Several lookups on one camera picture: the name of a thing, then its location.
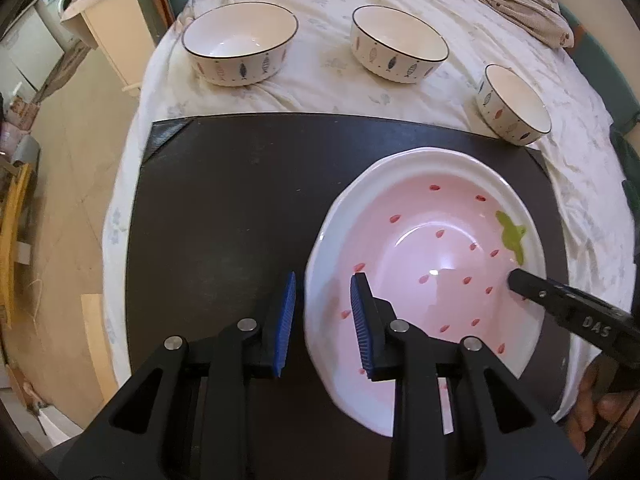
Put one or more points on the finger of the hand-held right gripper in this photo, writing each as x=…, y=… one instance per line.
x=530, y=287

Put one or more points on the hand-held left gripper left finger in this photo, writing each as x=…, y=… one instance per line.
x=285, y=320

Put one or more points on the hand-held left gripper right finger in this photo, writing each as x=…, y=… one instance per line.
x=361, y=325

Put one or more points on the small pink strawberry plate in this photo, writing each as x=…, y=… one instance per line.
x=430, y=260

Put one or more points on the white fish-print bowl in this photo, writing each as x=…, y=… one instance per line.
x=515, y=100
x=395, y=35
x=235, y=35

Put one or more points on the person's right hand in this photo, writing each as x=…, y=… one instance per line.
x=615, y=412

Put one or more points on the black board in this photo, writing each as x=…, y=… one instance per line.
x=225, y=210

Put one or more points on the dark green cloth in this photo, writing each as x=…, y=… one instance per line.
x=627, y=160

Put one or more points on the light wooden plank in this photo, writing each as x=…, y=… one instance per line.
x=100, y=345

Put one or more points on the white printed bed sheet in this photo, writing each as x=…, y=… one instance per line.
x=325, y=95

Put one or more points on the yellow wooden rack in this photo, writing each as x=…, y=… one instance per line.
x=12, y=240

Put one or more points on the grey bin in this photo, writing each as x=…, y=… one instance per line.
x=25, y=149

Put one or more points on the pink patterned box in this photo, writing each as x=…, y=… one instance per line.
x=17, y=115

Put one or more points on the cream bedside cabinet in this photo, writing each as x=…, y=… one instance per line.
x=115, y=25

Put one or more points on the white kitchen counter cabinet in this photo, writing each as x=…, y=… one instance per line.
x=35, y=55

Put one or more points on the white washing machine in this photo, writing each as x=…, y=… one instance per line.
x=52, y=2

